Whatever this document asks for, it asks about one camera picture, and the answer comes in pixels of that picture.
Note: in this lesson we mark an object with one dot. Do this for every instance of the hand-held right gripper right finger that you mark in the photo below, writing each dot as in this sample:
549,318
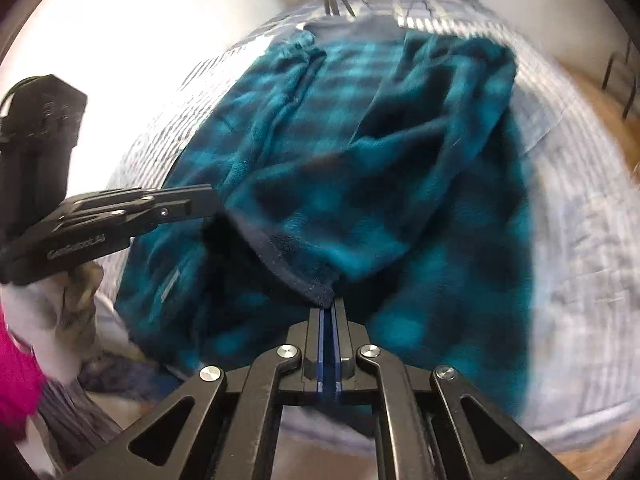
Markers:
337,345

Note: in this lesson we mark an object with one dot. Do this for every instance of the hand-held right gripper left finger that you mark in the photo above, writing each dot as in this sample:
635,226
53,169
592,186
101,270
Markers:
320,345

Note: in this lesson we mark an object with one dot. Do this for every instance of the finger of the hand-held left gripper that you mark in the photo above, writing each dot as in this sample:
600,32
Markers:
150,215
200,200

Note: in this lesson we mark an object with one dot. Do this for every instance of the teal plaid fleece jacket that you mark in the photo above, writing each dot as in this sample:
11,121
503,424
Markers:
400,185

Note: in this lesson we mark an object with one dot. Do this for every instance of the black clothes rack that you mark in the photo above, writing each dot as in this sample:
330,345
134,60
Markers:
617,80

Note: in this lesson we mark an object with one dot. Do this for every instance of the person's left hand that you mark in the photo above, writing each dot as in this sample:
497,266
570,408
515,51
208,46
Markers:
75,320

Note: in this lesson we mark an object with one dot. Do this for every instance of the grey cloth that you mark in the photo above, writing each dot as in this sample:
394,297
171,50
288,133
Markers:
75,420

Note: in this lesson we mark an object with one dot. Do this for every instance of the grey white striped quilt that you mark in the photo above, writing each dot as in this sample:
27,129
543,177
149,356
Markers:
575,260

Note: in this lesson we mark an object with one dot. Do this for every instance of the blue checked bed sheet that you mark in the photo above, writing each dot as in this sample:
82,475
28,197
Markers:
450,10

